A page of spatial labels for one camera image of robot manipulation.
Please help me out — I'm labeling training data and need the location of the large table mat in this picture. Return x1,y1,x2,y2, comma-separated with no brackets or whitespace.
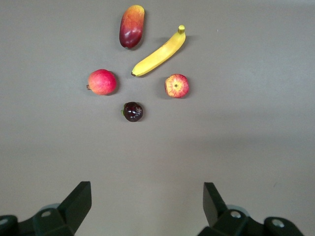
0,0,315,236

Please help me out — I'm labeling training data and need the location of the red yellow mango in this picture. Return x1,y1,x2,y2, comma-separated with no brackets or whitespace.
119,4,145,50

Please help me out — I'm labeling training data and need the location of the red yellow striped apple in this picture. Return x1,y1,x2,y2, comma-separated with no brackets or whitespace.
164,73,190,99

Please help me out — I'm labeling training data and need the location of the yellow banana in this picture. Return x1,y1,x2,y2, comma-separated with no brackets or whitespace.
130,24,187,77

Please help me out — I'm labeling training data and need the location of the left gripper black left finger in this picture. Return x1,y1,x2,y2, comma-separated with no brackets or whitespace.
0,181,92,236

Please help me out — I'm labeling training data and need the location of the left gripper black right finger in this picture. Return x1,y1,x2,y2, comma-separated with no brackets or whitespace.
196,182,305,236

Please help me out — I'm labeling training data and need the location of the dark purple plum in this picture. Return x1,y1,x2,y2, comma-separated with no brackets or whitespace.
120,101,144,123

